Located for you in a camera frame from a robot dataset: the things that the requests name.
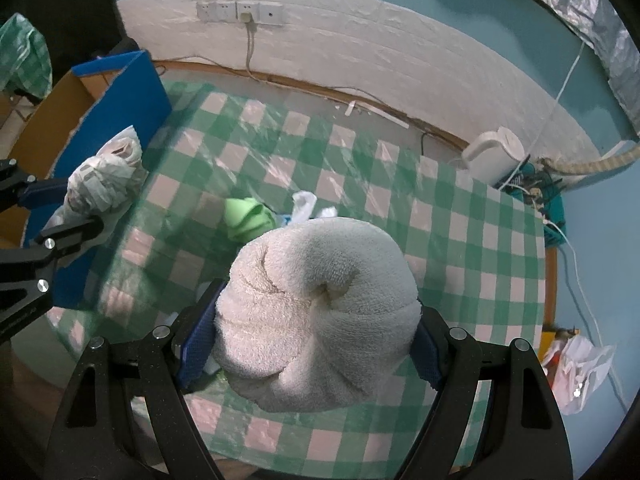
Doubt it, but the white grey cloth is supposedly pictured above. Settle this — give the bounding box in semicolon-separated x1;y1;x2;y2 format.
44;126;148;238

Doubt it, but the white towel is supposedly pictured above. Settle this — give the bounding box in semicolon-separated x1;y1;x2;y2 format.
213;217;421;413

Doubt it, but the blue cardboard box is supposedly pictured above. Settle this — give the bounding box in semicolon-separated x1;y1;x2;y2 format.
1;51;171;309

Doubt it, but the crumpled white trash bag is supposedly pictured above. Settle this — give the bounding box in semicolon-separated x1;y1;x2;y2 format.
540;330;616;415

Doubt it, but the green checkered cloth on chair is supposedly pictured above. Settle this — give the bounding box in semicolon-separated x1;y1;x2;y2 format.
0;13;53;100

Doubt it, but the green checkered tablecloth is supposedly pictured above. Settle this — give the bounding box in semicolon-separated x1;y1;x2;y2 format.
48;81;544;479

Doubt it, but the green knotted cloth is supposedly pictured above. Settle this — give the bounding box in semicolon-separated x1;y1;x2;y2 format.
224;197;277;244

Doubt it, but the white electric kettle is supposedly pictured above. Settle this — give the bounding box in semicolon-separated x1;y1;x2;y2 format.
461;127;525;185

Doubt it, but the white blue plastic bag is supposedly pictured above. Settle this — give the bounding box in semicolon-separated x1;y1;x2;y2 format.
276;191;337;226

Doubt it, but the beige braided hose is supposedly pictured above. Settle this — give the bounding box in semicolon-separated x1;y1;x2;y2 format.
541;142;640;177

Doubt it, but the grey plug cable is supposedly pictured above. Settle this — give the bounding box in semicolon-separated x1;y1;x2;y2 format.
240;12;274;84

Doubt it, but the white power cable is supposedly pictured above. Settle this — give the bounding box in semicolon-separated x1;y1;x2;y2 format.
502;39;586;191

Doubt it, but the white wall socket strip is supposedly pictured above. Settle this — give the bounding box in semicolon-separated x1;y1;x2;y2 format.
196;0;285;26

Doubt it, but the silver foil duct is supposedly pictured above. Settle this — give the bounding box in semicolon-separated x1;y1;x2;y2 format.
540;0;639;129

